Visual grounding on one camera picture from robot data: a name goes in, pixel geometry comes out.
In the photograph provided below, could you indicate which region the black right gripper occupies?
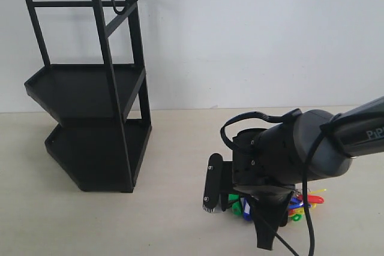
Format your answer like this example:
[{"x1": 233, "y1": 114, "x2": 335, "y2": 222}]
[{"x1": 202, "y1": 128, "x2": 295, "y2": 249}]

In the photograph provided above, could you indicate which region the colourful key tag bunch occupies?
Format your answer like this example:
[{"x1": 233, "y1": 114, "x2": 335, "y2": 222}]
[{"x1": 229, "y1": 189, "x2": 327, "y2": 222}]

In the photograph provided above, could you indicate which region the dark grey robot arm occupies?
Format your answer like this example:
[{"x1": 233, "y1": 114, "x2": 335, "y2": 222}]
[{"x1": 202, "y1": 98, "x2": 383, "y2": 250}]

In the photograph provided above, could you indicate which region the black two-tier metal rack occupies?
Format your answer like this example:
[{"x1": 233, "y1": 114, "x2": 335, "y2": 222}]
[{"x1": 24, "y1": 0, "x2": 152, "y2": 193}]

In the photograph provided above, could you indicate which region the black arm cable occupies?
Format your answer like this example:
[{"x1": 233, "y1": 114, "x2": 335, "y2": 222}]
[{"x1": 220, "y1": 110, "x2": 343, "y2": 256}]

